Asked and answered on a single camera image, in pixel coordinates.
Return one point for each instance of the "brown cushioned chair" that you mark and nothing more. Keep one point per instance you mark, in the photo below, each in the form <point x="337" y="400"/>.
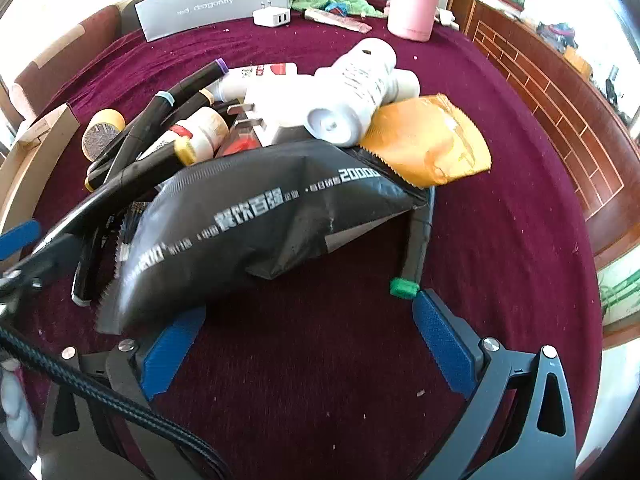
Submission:
<point x="55" y="60"/>

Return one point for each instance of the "pink and white tube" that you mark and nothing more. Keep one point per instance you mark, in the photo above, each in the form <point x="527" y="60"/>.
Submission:
<point x="335" y="19"/>

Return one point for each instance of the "white wall plug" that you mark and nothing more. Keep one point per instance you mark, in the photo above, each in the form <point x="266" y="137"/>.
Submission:
<point x="447" y="19"/>

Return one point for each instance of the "yellow cap black marker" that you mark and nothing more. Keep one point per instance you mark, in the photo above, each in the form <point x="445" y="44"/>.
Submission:
<point x="160" y="160"/>

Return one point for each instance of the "white spray bottle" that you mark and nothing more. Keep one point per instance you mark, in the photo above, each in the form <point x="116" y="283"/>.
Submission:
<point x="355" y="95"/>

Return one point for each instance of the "wooden cabinet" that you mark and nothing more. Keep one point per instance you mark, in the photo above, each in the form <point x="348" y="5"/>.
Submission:
<point x="550" y="110"/>

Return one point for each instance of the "green cloth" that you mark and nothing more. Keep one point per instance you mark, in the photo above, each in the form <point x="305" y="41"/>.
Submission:
<point x="325" y="0"/>

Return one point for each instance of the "yellow round tin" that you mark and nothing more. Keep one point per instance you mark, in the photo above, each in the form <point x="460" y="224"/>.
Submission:
<point x="102" y="132"/>

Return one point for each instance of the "blue band black marker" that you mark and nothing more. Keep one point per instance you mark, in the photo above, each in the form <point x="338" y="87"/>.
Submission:
<point x="145" y="115"/>

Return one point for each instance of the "pink water bottle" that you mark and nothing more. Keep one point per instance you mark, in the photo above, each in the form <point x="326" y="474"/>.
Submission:
<point x="412" y="0"/>

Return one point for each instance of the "pale cap black marker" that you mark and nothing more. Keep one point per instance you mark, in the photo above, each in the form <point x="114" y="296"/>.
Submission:
<point x="206" y="97"/>

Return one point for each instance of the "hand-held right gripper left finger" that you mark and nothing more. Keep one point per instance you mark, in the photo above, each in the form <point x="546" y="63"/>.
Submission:
<point x="170" y="355"/>

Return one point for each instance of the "orange foil packet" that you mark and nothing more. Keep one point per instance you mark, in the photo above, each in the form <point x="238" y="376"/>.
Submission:
<point x="430" y="145"/>

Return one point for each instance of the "green cap black marker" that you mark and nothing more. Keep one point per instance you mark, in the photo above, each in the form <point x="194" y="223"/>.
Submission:
<point x="417" y="250"/>

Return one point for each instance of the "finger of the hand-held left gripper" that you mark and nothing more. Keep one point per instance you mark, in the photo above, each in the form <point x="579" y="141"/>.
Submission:
<point x="15" y="240"/>
<point x="45" y="265"/>

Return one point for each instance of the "black foil snack pouch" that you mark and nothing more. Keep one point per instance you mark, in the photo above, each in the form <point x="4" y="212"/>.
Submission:
<point x="250" y="230"/>

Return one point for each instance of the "person's left hand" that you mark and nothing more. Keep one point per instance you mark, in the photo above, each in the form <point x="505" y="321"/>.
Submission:
<point x="15" y="410"/>

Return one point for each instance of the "burgundy tablecloth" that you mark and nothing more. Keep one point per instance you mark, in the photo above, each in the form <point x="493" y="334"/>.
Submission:
<point x="325" y="385"/>

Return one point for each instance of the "small white medicine bottle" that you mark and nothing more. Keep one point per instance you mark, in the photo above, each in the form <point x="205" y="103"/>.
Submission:
<point x="202" y="130"/>

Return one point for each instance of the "purple cap black marker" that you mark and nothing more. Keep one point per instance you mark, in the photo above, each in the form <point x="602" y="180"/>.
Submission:
<point x="185" y="87"/>

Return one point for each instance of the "white USB charger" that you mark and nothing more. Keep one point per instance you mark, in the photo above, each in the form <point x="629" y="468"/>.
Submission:
<point x="272" y="16"/>

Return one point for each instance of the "grey shoe box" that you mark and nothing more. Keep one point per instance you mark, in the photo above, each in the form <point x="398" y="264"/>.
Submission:
<point x="210" y="5"/>

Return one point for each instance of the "red and white tube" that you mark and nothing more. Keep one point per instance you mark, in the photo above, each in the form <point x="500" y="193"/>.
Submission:
<point x="260" y="75"/>

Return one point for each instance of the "black pen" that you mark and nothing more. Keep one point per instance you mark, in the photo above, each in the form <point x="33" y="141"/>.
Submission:
<point x="85" y="270"/>

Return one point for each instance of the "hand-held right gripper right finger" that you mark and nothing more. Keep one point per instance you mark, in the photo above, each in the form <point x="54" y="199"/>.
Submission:
<point x="445" y="345"/>

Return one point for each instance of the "cardboard box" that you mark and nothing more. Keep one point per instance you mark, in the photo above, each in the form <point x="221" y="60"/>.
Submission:
<point x="45" y="160"/>

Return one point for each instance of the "thick black marker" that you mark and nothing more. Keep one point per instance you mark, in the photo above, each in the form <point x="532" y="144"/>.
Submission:
<point x="100" y="205"/>

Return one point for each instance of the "white power adapter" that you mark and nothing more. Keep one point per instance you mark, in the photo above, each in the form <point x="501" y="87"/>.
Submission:
<point x="280" y="110"/>

